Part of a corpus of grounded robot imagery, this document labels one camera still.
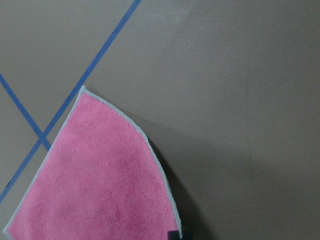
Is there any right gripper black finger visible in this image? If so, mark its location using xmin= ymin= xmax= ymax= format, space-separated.
xmin=167 ymin=225 xmax=193 ymax=240

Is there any pink square towel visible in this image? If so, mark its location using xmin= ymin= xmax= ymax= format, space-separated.
xmin=3 ymin=87 xmax=181 ymax=240

